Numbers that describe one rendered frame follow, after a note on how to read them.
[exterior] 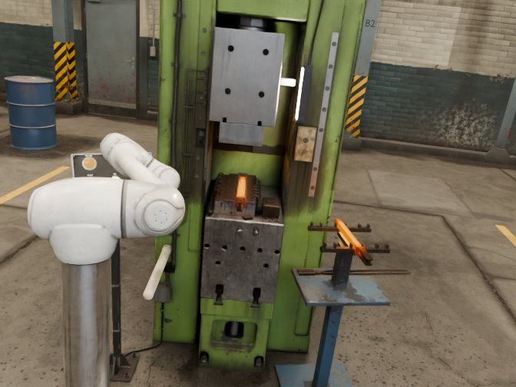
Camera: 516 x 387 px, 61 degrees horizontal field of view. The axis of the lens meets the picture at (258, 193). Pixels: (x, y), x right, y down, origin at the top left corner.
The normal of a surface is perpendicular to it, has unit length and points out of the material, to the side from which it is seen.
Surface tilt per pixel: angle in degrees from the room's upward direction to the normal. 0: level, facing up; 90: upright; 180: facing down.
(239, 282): 90
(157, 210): 77
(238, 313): 90
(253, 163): 90
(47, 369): 0
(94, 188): 32
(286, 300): 90
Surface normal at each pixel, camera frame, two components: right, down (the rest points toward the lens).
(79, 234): 0.18, 0.29
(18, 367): 0.10, -0.93
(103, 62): -0.12, 0.33
